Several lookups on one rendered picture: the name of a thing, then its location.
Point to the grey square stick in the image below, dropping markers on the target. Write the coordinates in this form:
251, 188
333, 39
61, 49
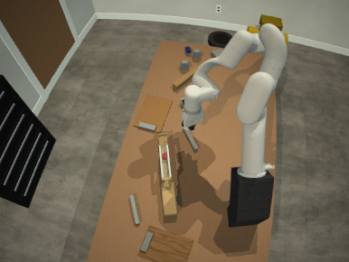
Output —
134, 208
195, 147

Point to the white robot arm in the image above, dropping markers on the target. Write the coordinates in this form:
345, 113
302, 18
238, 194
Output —
251, 109

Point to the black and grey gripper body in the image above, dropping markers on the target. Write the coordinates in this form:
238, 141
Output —
190, 120

